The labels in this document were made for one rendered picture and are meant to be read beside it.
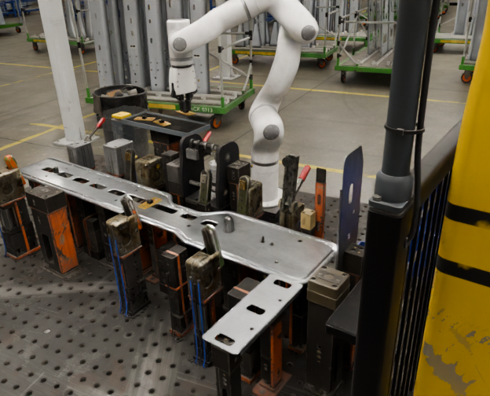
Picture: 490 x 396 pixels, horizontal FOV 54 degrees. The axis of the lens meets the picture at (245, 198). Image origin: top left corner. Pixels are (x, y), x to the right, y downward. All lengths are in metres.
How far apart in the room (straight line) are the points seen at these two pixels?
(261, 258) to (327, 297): 0.26
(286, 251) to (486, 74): 0.97
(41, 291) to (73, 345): 0.35
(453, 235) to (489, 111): 0.13
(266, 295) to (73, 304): 0.80
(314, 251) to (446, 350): 0.80
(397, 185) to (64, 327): 1.42
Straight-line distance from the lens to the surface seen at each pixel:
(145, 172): 1.83
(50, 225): 1.83
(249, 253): 1.36
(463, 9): 10.89
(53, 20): 5.35
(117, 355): 1.55
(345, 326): 1.08
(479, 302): 0.58
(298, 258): 1.34
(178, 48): 1.75
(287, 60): 1.90
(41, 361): 1.61
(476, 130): 0.50
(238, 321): 1.13
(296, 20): 1.82
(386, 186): 0.40
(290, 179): 1.46
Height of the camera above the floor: 1.74
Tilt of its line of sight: 26 degrees down
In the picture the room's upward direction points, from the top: 2 degrees counter-clockwise
